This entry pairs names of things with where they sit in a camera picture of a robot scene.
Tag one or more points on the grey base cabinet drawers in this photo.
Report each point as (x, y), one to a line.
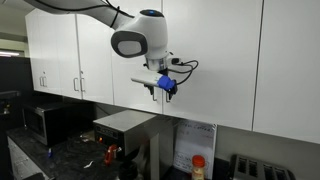
(23, 160)

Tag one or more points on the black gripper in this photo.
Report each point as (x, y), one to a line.
(163, 71)

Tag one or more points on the ceiling light strip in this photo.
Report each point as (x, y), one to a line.
(8, 53)

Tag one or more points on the black coffee carafe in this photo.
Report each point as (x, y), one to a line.
(128, 170)

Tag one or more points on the stainless steel coffee maker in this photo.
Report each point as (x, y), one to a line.
(123, 128)

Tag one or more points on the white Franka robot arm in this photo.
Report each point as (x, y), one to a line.
(140, 36)

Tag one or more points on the white wrist camera blue mount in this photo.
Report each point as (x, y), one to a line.
(160, 81)

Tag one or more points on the white paper scrap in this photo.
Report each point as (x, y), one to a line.
(88, 164)

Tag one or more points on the silver toaster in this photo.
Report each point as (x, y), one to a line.
(260, 168)

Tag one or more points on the handwritten white paper note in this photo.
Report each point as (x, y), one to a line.
(195, 143)

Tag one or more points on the black microwave oven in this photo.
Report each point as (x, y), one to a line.
(43, 121)

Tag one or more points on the spice jar orange lid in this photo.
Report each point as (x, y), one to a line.
(198, 166)

